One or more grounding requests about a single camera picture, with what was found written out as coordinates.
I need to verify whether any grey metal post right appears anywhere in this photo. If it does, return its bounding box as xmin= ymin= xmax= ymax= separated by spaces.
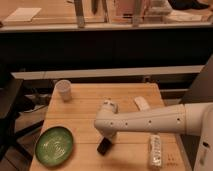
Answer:
xmin=132 ymin=0 xmax=142 ymax=27

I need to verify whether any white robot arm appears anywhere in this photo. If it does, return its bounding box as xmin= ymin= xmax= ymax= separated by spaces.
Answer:
xmin=94 ymin=100 xmax=213 ymax=171

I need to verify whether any green ceramic plate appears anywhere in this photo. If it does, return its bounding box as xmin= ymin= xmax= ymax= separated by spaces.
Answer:
xmin=35 ymin=126 xmax=74 ymax=167

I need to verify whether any clear plastic water bottle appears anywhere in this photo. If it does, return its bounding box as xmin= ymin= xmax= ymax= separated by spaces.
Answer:
xmin=149 ymin=134 xmax=162 ymax=169

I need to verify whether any white paper sheet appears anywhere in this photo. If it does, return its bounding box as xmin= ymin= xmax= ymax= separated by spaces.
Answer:
xmin=4 ymin=7 xmax=41 ymax=22

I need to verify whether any grey metal post left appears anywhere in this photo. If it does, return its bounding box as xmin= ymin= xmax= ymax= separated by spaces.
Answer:
xmin=74 ymin=0 xmax=85 ymax=28

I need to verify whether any black chair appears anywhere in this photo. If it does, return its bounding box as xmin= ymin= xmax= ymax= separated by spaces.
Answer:
xmin=0 ymin=60 xmax=44 ymax=162

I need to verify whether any grey metal post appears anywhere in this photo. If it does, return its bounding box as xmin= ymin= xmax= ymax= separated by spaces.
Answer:
xmin=74 ymin=0 xmax=85 ymax=28
xmin=132 ymin=0 xmax=142 ymax=27

